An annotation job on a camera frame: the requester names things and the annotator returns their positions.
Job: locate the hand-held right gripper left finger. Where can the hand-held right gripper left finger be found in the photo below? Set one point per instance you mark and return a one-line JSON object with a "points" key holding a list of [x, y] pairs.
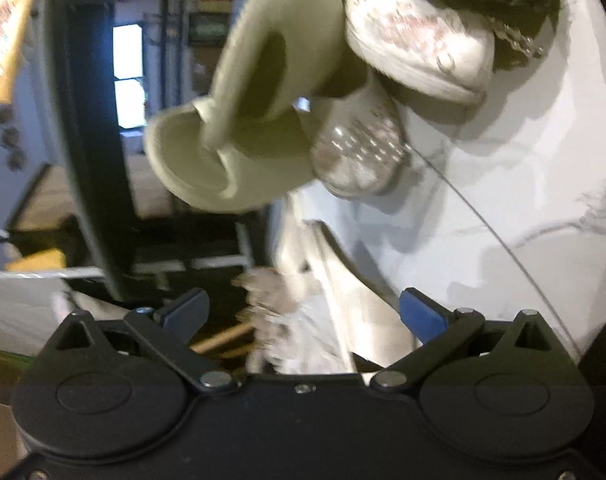
{"points": [[183, 312]]}

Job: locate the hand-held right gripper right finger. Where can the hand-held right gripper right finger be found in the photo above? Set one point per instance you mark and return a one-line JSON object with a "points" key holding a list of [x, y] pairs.
{"points": [[425, 310]]}

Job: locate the pale green slipper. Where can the pale green slipper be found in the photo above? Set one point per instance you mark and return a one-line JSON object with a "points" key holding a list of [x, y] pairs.
{"points": [[283, 10], [193, 165]]}

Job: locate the white embroidered pearl shoe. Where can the white embroidered pearl shoe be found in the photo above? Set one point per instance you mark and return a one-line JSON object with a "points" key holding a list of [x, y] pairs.
{"points": [[413, 35], [358, 155]]}

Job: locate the black metal shoe rack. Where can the black metal shoe rack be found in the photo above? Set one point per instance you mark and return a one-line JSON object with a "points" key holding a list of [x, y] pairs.
{"points": [[93, 160]]}

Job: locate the bright window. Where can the bright window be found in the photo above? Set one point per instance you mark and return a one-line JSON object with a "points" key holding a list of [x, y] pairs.
{"points": [[129, 60]]}

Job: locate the yellow printed poster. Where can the yellow printed poster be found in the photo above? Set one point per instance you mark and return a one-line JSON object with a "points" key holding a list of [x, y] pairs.
{"points": [[8, 40]]}

